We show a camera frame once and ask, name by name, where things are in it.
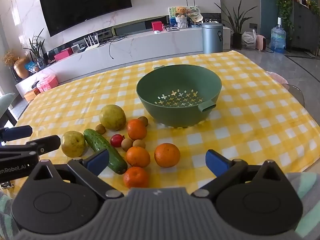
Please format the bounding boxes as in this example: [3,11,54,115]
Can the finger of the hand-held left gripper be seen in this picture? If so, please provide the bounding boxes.
[0,135,62,155]
[0,126,33,143]

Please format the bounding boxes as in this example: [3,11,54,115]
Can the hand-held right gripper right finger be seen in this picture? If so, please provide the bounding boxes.
[191,149,288,198]

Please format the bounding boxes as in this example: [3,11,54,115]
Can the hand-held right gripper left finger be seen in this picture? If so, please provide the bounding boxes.
[26,149,124,200]

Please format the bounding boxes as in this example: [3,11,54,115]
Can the yellow-green pear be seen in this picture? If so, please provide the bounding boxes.
[99,104,127,131]
[61,131,87,157]

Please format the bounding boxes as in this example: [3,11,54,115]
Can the orange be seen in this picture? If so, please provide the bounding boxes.
[154,143,181,168]
[127,119,147,140]
[126,146,150,168]
[123,166,150,189]

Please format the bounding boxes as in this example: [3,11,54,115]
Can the green colander bowl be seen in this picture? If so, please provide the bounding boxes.
[136,64,223,128]

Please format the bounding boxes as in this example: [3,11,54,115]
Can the green cucumber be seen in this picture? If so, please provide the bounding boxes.
[84,129,128,175]

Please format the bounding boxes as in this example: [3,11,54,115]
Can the small red tomato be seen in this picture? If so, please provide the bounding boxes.
[110,134,125,147]

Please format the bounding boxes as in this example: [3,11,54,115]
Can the orange box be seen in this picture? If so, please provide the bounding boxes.
[24,90,40,102]

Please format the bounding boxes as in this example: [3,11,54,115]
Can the yellow checkered tablecloth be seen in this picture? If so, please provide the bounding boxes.
[15,49,320,190]

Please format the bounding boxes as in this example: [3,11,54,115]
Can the pink storage boxes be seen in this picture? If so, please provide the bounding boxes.
[37,75,59,93]

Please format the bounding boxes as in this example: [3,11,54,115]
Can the brown round vase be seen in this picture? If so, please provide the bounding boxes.
[14,57,32,79]

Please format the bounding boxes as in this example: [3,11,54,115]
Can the thin-leaved potted plant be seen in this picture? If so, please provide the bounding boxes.
[24,29,47,69]

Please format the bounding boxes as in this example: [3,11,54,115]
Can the flat pink box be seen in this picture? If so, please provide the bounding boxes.
[54,49,73,61]

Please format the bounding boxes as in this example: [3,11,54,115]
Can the striped teal clothing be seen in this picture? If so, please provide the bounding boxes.
[0,172,320,240]

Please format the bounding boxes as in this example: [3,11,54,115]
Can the pink cushion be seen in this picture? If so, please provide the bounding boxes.
[265,71,288,84]

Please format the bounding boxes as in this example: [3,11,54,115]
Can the white router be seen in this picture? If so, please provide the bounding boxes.
[84,35,98,52]

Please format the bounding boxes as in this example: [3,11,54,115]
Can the blue-grey pedal trash can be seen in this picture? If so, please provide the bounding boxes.
[201,22,224,54]

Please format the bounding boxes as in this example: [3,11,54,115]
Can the white plastic bag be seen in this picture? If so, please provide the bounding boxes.
[242,30,257,50]

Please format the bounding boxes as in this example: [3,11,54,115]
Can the white marble television cabinet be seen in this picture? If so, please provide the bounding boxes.
[15,26,233,95]

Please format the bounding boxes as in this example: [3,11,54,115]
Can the pink heater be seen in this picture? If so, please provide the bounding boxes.
[256,34,267,51]

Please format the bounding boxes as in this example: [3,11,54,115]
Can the blue water jug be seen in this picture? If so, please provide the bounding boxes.
[270,17,286,53]

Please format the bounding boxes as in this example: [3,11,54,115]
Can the grey-green soundbar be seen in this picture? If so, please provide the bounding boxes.
[112,21,150,36]

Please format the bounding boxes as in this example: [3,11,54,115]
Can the tall-leaved potted plant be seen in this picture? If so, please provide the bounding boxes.
[214,0,258,50]

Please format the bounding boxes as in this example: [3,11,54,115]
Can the brown teddy bear bouquet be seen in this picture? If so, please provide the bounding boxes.
[174,7,188,29]

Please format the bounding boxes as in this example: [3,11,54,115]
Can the green picture board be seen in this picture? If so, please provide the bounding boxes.
[168,6,200,27]

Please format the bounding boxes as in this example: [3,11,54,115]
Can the grey sideboard cabinet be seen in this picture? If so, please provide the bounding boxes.
[291,1,320,55]

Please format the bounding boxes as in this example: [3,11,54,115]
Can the trailing green vine plant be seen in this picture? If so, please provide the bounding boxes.
[269,0,298,38]

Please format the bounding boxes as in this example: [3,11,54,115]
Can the black cable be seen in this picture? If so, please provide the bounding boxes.
[100,35,128,60]

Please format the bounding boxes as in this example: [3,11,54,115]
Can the black wall television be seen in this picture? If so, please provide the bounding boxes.
[39,0,132,37]

